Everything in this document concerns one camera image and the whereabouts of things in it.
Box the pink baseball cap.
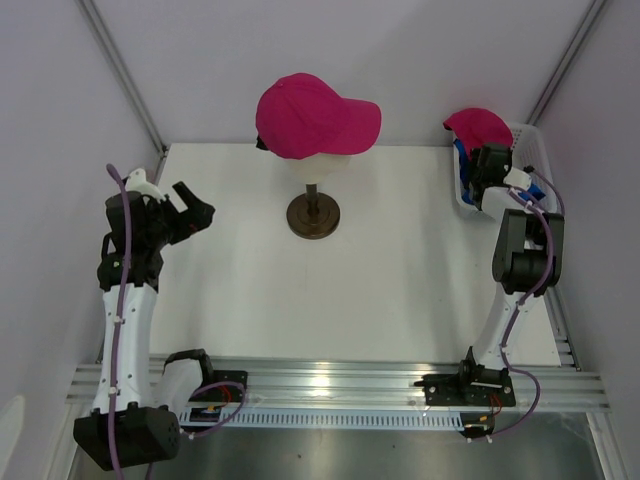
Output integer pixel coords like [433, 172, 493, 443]
[443, 107, 513, 154]
[255, 72, 382, 160]

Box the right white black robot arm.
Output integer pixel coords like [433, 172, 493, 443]
[455, 143, 565, 404]

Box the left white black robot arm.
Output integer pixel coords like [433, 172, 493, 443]
[73, 179, 216, 476]

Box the white perforated plastic basket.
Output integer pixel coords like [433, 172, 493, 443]
[450, 122, 560, 219]

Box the blue baseball cap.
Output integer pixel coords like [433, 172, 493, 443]
[453, 136, 546, 206]

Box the cream mannequin head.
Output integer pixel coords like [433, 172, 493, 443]
[285, 154, 352, 185]

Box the right corner aluminium profile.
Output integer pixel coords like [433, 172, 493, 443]
[526, 0, 611, 125]

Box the corner aluminium profile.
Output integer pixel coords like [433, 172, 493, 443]
[526, 0, 611, 125]
[74, 0, 167, 158]

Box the left corner aluminium profile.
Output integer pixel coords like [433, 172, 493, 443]
[74, 0, 167, 158]

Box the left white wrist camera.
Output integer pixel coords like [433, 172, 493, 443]
[125, 168, 166, 202]

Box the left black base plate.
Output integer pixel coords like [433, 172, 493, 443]
[202, 370, 248, 404]

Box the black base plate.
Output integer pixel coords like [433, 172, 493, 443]
[413, 370, 516, 407]
[202, 370, 248, 404]

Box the white slotted cable duct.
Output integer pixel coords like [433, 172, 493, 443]
[177, 405, 464, 431]

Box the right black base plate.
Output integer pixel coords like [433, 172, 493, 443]
[413, 370, 516, 407]

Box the aluminium extrusion rail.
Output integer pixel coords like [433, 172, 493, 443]
[64, 353, 612, 414]

